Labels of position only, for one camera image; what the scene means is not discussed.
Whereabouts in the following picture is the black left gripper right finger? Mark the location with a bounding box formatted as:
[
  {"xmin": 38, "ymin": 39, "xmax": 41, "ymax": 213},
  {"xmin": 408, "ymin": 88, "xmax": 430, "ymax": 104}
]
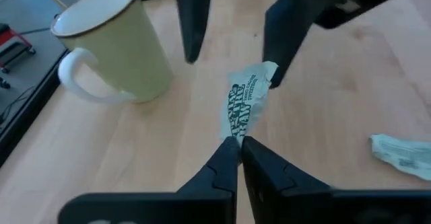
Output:
[{"xmin": 240, "ymin": 135, "xmax": 431, "ymax": 224}]

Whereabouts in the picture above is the black floor cable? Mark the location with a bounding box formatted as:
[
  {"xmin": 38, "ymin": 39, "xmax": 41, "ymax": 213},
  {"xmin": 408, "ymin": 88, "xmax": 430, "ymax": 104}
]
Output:
[
  {"xmin": 0, "ymin": 85, "xmax": 36, "ymax": 126},
  {"xmin": 19, "ymin": 26, "xmax": 52, "ymax": 36}
]

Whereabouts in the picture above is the white ceramic mug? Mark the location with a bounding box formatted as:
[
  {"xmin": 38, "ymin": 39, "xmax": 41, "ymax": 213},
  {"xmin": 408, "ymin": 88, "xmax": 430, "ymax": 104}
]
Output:
[{"xmin": 50, "ymin": 0, "xmax": 175, "ymax": 104}]

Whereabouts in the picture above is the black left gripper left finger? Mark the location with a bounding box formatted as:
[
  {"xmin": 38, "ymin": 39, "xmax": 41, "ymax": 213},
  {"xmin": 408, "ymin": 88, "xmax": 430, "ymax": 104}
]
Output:
[{"xmin": 57, "ymin": 135, "xmax": 242, "ymax": 224}]

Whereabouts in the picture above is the white stevia packet green print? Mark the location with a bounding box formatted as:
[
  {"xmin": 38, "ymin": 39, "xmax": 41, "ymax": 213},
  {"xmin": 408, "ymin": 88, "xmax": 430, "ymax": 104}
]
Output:
[{"xmin": 220, "ymin": 61, "xmax": 279, "ymax": 147}]

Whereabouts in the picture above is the green white sweetener packet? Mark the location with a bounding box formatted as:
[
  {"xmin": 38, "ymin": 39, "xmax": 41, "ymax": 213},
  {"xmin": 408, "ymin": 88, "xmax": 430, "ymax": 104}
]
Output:
[{"xmin": 369, "ymin": 133, "xmax": 431, "ymax": 181}]

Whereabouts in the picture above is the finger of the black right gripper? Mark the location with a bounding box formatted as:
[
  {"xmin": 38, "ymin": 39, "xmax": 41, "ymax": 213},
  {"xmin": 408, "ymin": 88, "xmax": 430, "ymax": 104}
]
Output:
[
  {"xmin": 173, "ymin": 0, "xmax": 215, "ymax": 65},
  {"xmin": 261, "ymin": 0, "xmax": 338, "ymax": 89}
]

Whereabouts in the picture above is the red tool cart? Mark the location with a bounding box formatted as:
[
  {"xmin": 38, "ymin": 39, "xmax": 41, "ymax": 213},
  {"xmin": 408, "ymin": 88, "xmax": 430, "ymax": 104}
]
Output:
[{"xmin": 0, "ymin": 22, "xmax": 37, "ymax": 74}]

